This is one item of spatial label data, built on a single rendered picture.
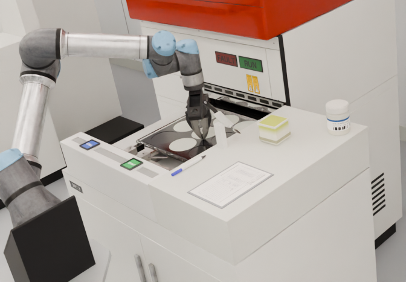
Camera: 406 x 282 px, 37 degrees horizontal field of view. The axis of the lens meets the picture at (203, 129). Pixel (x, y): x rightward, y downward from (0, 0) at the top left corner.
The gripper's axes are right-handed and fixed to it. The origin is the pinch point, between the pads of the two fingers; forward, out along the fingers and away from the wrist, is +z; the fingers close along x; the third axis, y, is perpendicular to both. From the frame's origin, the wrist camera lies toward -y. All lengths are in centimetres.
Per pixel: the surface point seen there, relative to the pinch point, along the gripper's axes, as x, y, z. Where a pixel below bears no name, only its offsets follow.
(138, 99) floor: 102, 266, 91
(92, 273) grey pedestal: 26, -61, 9
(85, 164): 40.5, -12.3, 0.0
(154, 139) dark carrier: 18.8, 4.6, 1.4
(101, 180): 33.7, -18.4, 3.5
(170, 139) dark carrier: 12.6, 3.8, 1.4
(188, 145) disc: 5.1, -2.6, 1.3
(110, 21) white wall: 139, 358, 46
